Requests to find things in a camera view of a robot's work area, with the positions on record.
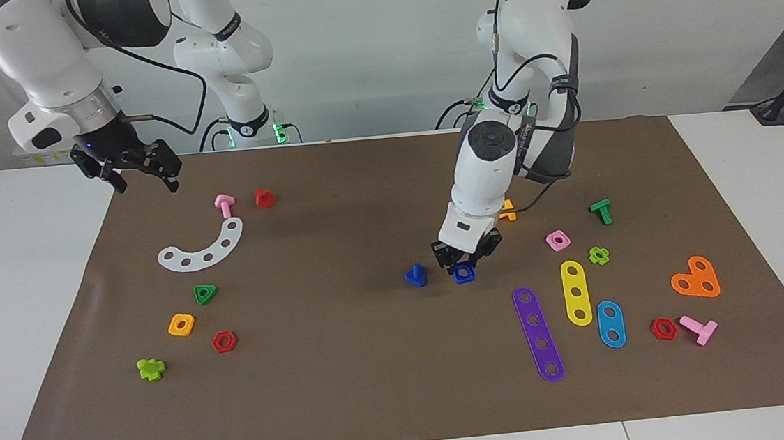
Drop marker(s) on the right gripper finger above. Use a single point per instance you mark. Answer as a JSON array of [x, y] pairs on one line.
[[94, 166], [166, 163]]

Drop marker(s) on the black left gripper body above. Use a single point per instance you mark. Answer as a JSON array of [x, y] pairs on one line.
[[465, 259]]

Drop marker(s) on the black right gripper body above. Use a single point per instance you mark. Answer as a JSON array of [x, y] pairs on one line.
[[109, 141]]

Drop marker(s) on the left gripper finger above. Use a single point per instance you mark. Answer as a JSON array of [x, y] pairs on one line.
[[477, 259], [457, 268]]

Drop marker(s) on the blue square plastic nut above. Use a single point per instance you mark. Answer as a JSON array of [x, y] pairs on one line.
[[459, 279]]

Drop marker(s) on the blue plastic screw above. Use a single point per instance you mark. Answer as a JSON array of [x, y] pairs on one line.
[[415, 277]]

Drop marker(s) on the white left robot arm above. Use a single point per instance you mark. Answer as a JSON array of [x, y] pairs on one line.
[[489, 170]]

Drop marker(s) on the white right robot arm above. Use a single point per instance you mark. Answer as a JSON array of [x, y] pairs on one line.
[[43, 58]]

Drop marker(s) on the orange plastic screw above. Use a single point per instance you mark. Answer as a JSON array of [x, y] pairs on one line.
[[509, 212]]

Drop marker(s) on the pink plastic screw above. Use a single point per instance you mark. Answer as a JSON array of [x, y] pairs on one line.
[[705, 332], [225, 204]]

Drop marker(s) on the pink square plastic nut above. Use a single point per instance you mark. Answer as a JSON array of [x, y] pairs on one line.
[[566, 243]]

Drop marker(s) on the red plastic screw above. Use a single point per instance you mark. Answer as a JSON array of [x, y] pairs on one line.
[[264, 199]]

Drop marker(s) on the lime green cross nut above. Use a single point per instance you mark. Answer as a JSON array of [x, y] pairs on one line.
[[605, 258]]

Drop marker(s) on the green triangle plastic nut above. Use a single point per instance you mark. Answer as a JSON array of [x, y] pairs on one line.
[[213, 288]]

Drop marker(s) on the green plastic screw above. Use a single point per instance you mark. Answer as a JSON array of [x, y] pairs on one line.
[[602, 210]]

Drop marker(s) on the orange square plastic nut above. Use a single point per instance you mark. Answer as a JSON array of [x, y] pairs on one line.
[[172, 328]]

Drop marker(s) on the red hexagon plastic nut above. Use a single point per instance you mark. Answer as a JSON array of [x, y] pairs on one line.
[[216, 343], [655, 331]]

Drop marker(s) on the lime green cross screw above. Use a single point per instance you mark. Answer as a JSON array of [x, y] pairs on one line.
[[150, 370]]

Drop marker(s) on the white cardboard box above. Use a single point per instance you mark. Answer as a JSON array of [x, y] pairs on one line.
[[44, 158]]

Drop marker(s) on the purple four-hole strip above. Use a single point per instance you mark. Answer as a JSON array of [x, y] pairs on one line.
[[538, 331]]

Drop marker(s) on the yellow three-hole strip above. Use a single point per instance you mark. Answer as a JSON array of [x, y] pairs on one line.
[[576, 281]]

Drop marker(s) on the white curved perforated strip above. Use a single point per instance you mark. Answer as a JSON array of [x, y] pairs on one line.
[[217, 252]]

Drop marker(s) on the brown table mat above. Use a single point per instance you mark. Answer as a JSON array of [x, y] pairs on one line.
[[374, 354]]

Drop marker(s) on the blue two-hole strip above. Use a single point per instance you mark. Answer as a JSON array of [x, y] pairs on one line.
[[611, 324]]

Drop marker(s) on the orange heart-shaped plate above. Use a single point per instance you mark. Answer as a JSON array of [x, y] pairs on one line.
[[695, 279]]

